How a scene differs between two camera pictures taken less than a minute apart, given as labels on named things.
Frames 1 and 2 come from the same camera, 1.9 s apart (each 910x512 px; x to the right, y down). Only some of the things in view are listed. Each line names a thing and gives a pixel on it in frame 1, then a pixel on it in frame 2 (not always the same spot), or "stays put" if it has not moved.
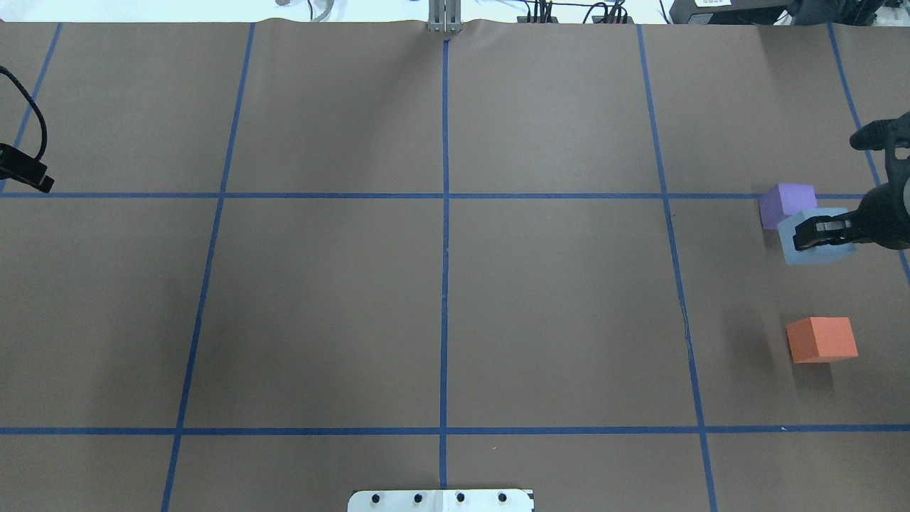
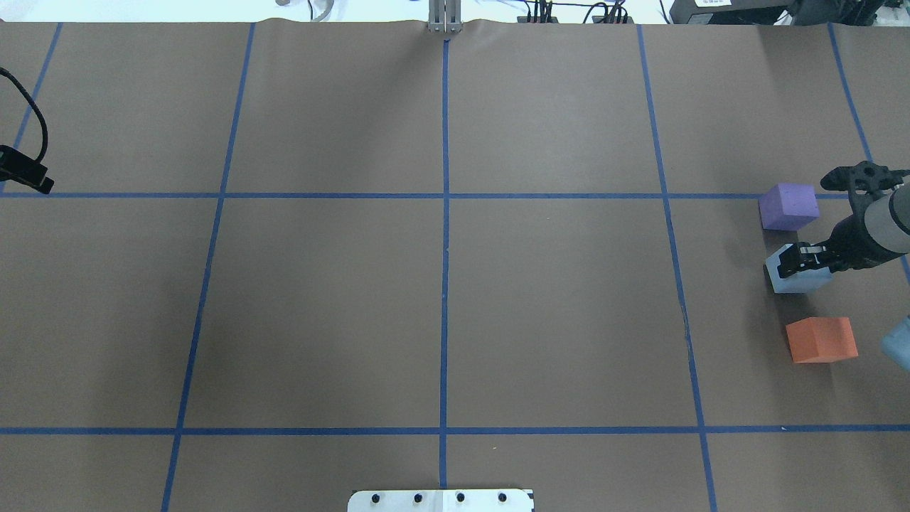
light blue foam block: (820, 254) → (801, 282)
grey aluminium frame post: (445, 16) stays put
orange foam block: (822, 339) stays put
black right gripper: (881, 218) → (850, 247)
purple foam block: (784, 200) stays put
